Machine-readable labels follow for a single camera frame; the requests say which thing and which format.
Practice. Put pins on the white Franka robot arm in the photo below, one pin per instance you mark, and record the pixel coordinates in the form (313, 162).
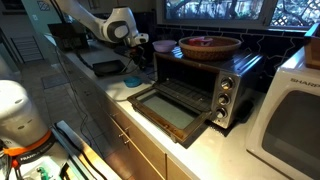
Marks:
(20, 110)

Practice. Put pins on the kitchen window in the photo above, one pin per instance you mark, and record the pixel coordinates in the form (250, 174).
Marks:
(216, 8)

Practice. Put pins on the dark floor mat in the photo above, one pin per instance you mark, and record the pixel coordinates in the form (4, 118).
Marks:
(55, 80)

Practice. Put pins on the small metal cabinet knob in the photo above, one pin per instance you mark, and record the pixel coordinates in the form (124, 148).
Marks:
(121, 135)
(127, 142)

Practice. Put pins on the grey louvred panel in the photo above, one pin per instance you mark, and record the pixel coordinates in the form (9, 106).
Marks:
(26, 50)

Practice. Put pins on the black baking tray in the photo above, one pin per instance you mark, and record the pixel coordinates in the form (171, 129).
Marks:
(109, 67)

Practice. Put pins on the glass toaster oven door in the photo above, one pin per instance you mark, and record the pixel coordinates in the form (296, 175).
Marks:
(170, 111)

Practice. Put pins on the red item in basket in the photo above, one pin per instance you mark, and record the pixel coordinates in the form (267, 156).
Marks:
(200, 41)

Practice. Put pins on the pink plastic bowl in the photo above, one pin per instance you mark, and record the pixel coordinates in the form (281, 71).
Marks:
(164, 46)

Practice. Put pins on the black background appliance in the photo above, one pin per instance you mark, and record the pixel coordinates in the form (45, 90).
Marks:
(66, 36)

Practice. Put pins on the wooden box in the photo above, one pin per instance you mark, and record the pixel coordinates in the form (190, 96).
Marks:
(313, 50)

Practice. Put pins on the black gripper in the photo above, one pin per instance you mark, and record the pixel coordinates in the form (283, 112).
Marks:
(137, 51)

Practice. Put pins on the wooden base cabinet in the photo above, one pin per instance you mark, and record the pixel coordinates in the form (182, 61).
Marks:
(143, 150)

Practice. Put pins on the silver oven knob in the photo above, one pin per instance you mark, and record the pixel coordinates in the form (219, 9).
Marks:
(220, 113)
(227, 83)
(224, 99)

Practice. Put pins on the silver toaster oven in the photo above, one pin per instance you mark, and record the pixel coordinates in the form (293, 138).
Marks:
(240, 66)

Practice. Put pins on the robot base platform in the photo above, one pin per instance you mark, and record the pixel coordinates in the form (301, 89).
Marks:
(43, 166)

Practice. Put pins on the small blue bowl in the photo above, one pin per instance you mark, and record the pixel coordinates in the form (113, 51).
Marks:
(132, 81)

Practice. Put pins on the white microwave oven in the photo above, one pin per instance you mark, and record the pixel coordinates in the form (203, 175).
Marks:
(290, 126)

